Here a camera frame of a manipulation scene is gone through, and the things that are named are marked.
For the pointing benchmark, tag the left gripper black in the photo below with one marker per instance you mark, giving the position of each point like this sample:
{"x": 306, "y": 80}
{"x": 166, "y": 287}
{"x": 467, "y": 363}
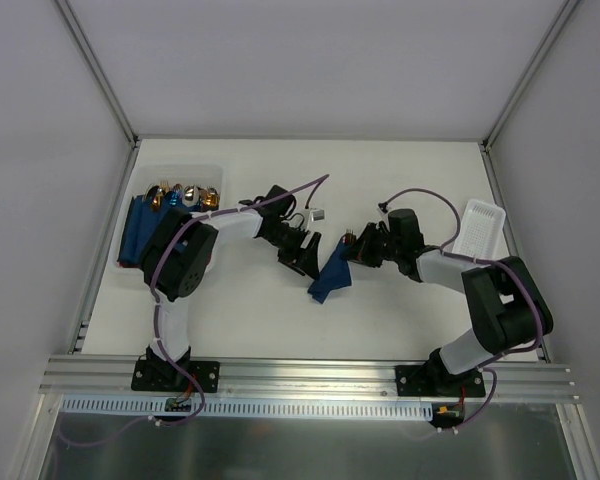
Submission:
{"x": 296, "y": 250}

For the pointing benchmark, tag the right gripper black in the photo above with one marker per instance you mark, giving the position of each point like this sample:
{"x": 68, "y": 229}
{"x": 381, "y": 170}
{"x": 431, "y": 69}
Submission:
{"x": 368, "y": 243}

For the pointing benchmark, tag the gold fork green handle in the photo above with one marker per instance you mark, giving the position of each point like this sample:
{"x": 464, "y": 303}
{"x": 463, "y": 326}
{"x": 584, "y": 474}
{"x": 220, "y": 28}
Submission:
{"x": 348, "y": 238}

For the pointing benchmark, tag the dark blue paper napkin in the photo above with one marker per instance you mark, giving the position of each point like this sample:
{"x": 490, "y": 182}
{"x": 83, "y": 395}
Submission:
{"x": 334, "y": 275}

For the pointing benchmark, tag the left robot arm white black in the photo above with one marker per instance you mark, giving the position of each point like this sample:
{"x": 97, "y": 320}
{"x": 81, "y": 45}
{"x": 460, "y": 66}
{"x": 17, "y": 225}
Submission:
{"x": 182, "y": 248}

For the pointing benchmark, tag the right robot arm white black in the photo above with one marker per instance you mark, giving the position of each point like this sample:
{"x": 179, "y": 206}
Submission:
{"x": 506, "y": 309}

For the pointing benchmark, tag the rolled blue napkin bundles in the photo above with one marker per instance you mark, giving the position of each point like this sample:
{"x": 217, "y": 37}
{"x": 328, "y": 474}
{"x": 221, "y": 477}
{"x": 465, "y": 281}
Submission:
{"x": 140, "y": 225}

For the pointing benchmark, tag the white perforated cutlery tray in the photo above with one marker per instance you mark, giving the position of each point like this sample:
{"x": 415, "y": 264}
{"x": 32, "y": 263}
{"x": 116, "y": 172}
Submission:
{"x": 480, "y": 229}

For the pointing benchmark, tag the gold spoons in bin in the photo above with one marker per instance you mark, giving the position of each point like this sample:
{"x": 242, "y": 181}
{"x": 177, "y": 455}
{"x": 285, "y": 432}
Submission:
{"x": 193, "y": 197}

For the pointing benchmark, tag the white plastic bin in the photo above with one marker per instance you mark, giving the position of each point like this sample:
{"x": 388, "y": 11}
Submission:
{"x": 141, "y": 178}

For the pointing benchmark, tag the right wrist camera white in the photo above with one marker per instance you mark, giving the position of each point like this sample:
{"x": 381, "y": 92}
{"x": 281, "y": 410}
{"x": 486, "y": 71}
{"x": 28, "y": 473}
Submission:
{"x": 383, "y": 210}

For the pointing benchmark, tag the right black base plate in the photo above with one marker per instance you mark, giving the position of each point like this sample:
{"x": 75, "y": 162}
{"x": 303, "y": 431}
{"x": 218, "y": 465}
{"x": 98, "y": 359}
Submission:
{"x": 416, "y": 380}

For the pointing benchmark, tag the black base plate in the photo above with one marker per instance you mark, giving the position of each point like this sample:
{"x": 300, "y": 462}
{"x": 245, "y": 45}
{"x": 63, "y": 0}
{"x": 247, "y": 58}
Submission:
{"x": 152, "y": 374}
{"x": 416, "y": 380}

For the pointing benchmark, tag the right aluminium frame post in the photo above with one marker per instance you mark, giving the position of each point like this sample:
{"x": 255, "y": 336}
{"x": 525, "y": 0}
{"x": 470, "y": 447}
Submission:
{"x": 542, "y": 51}

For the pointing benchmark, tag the aluminium frame post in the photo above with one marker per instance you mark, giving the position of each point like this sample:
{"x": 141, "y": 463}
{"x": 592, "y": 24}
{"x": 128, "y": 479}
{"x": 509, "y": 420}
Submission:
{"x": 542, "y": 51}
{"x": 91, "y": 60}

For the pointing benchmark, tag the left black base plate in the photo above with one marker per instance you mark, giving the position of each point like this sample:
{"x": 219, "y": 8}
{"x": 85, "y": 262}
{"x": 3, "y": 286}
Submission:
{"x": 152, "y": 374}

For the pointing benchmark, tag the aluminium mounting rail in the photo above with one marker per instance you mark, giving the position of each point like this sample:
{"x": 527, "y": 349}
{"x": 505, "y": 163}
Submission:
{"x": 517, "y": 382}

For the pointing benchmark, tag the white slotted cable duct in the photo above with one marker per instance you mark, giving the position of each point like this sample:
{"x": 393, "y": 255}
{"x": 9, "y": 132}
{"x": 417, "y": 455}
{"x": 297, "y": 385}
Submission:
{"x": 249, "y": 408}

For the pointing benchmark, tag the left aluminium frame post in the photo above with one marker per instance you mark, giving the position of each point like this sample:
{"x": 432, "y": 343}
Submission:
{"x": 91, "y": 60}

